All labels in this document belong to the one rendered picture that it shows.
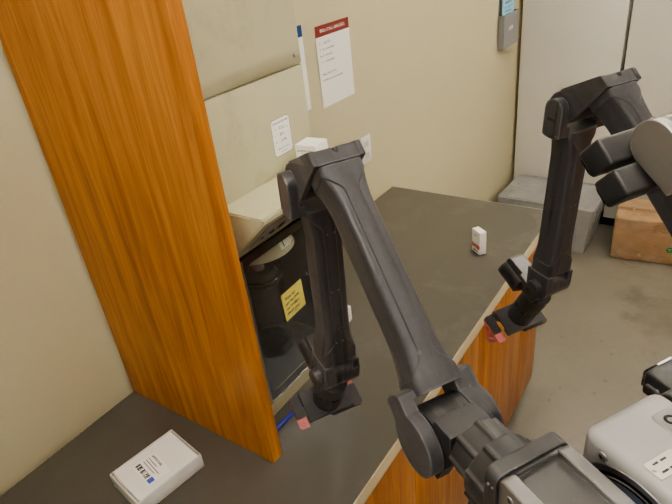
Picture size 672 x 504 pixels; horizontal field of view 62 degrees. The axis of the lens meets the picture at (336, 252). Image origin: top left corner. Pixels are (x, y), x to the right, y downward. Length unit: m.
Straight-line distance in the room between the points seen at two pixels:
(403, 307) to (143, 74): 0.56
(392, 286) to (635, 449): 0.30
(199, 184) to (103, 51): 0.26
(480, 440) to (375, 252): 0.24
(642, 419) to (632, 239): 3.26
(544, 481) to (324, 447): 0.83
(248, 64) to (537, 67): 3.05
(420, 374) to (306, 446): 0.72
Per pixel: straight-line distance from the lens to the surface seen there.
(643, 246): 3.86
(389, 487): 1.48
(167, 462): 1.36
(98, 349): 1.57
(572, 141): 1.08
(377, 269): 0.68
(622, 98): 1.00
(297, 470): 1.32
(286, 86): 1.22
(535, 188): 4.00
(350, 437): 1.36
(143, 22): 0.94
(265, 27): 1.17
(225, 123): 1.09
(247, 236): 1.07
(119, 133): 1.08
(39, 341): 1.47
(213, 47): 1.07
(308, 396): 1.18
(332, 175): 0.71
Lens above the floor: 1.94
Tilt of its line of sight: 29 degrees down
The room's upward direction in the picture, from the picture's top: 7 degrees counter-clockwise
